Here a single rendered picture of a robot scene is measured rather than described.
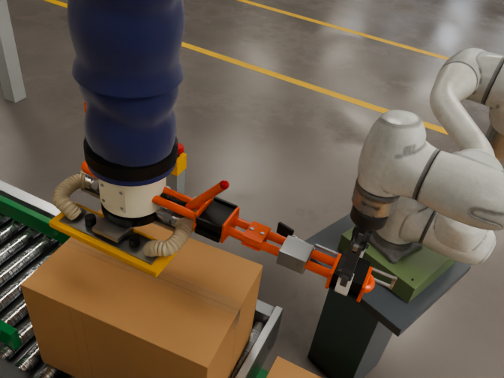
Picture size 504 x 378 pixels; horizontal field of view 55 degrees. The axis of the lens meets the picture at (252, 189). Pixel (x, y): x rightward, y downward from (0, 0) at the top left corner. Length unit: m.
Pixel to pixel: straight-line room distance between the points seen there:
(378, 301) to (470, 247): 0.37
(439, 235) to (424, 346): 1.12
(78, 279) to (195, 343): 0.41
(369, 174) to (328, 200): 2.49
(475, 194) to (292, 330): 1.84
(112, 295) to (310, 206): 2.07
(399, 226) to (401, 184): 0.90
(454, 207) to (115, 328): 0.93
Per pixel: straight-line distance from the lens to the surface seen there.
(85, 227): 1.34
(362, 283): 1.12
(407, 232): 1.80
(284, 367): 1.83
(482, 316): 3.07
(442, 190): 0.89
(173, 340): 1.37
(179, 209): 1.22
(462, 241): 1.74
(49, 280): 1.54
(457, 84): 1.28
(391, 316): 1.81
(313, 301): 2.74
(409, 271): 1.87
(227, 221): 1.16
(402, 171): 0.90
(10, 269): 2.17
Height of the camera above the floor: 2.09
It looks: 38 degrees down
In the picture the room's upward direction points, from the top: 8 degrees clockwise
